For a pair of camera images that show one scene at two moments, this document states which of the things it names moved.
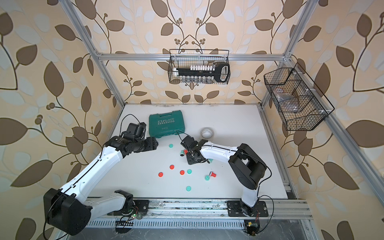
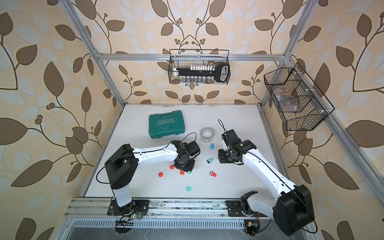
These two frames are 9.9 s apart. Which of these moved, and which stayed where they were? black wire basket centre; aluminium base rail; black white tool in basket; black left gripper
Moved: black left gripper
Stayed: black wire basket centre; black white tool in basket; aluminium base rail
